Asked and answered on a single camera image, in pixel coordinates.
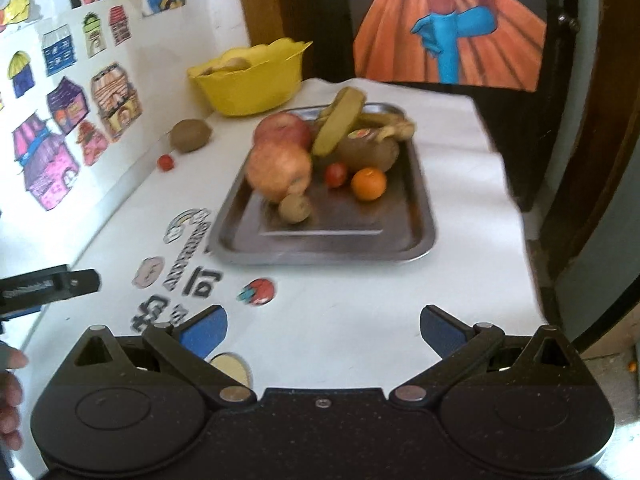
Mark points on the steel rectangular tray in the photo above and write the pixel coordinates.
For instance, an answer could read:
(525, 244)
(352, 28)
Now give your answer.
(398, 227)

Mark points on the red apple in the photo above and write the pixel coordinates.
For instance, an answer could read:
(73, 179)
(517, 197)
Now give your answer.
(283, 127)

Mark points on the red cherry tomato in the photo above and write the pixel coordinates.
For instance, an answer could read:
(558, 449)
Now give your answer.
(165, 163)
(336, 175)

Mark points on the kiwi with sticker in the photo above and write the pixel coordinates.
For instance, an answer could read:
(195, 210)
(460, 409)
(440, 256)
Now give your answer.
(361, 149)

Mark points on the brownish banana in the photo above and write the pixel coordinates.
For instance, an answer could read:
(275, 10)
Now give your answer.
(387, 125)

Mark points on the yellow banana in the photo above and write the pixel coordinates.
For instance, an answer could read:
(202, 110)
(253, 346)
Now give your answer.
(337, 120)

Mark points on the fruit in yellow bowl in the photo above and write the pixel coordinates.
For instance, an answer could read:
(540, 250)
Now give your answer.
(232, 65)

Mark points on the small brown kiwi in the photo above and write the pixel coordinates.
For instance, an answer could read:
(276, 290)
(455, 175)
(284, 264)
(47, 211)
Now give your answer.
(294, 208)

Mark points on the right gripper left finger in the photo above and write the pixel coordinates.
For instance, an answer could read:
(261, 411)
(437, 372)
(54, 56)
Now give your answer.
(184, 349)

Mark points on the paper sheet with house drawings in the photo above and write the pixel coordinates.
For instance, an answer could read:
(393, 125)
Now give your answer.
(85, 97)

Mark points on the yellow plastic bowl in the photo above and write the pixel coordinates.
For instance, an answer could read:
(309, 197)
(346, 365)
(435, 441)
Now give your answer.
(274, 78)

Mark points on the person's left hand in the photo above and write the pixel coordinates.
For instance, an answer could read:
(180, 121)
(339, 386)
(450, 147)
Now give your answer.
(11, 396)

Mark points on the orange dress girl poster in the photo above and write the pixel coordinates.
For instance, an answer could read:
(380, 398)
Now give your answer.
(480, 43)

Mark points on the pale pink apple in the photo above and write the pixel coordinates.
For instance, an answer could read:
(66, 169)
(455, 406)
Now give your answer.
(278, 169)

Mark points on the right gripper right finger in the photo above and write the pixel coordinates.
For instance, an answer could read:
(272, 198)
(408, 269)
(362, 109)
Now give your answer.
(463, 350)

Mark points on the small orange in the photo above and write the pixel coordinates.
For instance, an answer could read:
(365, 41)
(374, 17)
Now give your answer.
(368, 184)

